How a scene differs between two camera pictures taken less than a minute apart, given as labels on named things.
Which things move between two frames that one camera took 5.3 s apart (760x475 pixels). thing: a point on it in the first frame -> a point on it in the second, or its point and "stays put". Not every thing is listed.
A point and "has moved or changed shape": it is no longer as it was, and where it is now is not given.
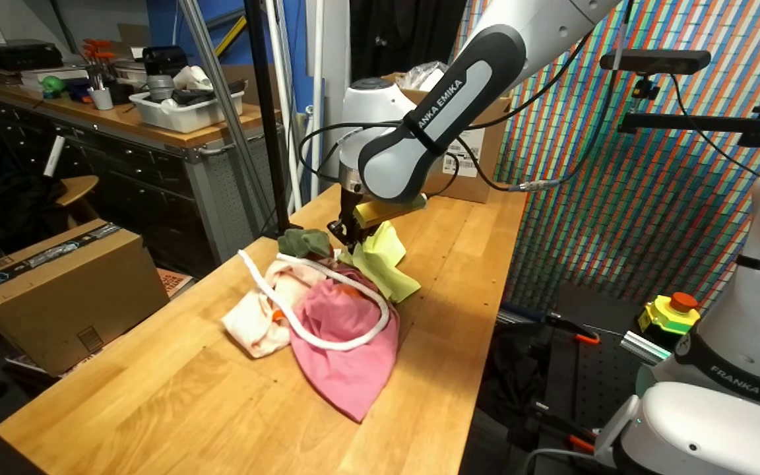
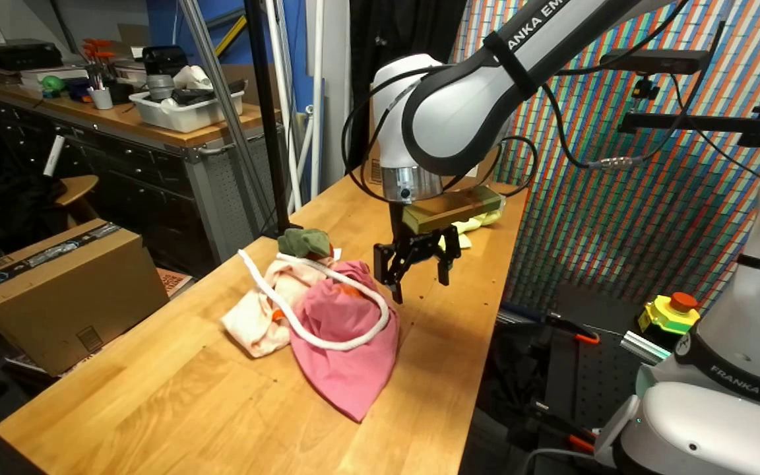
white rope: (327, 269) stays put
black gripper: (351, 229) -> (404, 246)
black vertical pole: (272, 199) stays put
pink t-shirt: (341, 309) stays put
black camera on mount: (655, 61) stays put
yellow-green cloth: (381, 255) has moved or changed shape
